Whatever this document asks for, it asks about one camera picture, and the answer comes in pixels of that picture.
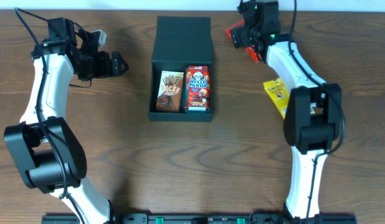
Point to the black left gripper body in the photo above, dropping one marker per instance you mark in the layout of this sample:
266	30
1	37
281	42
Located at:
96	67

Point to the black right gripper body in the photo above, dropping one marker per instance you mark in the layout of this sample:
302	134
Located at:
246	35

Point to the red Hacks candy bag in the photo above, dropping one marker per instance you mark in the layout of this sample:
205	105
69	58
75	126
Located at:
254	55

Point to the yellow snack bag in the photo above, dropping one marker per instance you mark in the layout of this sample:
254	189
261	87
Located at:
278	93

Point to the red Hello Panda box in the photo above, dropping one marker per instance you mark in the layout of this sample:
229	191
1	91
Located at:
198	89

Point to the black storage box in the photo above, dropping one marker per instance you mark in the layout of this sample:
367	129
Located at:
180	42

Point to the brown Pocky box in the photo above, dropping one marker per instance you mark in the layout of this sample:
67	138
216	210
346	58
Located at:
170	91

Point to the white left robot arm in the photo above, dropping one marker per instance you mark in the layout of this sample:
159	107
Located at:
46	152

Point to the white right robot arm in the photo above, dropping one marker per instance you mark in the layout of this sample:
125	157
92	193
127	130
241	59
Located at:
313	118

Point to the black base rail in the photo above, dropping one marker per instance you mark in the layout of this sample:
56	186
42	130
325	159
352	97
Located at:
256	218

